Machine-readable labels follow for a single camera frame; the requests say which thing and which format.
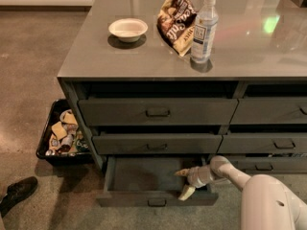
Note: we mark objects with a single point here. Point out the clear plastic water bottle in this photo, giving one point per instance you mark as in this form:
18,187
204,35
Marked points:
204,32

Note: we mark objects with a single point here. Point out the tan packet in bin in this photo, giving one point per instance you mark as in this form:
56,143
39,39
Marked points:
59,130

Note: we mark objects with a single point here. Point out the brown snack bag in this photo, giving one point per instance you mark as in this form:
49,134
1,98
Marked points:
175,22

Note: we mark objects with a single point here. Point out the white paper bowl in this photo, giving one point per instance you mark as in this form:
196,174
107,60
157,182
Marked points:
128,30

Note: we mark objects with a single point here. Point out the grey drawer cabinet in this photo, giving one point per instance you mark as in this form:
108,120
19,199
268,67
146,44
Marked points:
192,77

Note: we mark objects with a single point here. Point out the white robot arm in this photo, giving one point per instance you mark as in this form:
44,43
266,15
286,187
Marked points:
266,204

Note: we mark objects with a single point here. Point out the grey drawer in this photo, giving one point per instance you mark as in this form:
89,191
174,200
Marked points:
268,164
156,111
270,111
156,143
150,181
264,143

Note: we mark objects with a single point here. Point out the black plastic bin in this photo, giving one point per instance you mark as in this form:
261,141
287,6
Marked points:
57,107

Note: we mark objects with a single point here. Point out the black leather shoe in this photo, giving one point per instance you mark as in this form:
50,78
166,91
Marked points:
17,192

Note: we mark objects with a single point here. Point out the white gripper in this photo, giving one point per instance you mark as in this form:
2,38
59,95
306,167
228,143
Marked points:
193,177

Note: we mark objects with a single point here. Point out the small can in bin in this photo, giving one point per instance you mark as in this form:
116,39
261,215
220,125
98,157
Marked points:
66,142

